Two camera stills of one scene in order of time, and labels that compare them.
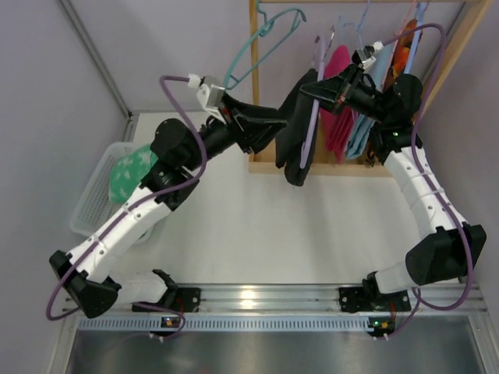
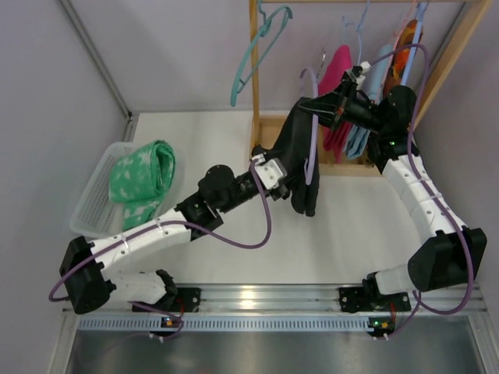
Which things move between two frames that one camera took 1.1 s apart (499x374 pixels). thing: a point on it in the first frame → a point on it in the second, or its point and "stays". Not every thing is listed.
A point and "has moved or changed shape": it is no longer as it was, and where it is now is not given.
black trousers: x=296 y=146 has moved or changed shape
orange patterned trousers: x=401 y=52 stays
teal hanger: x=267 y=29 has moved or changed shape
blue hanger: x=417 y=37 stays
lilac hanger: x=312 y=123 → x=309 y=169
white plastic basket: x=97 y=204 stays
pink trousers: x=336 y=128 stays
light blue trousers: x=363 y=125 stays
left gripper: x=235 y=127 → x=281 y=188
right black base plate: x=358 y=299 stays
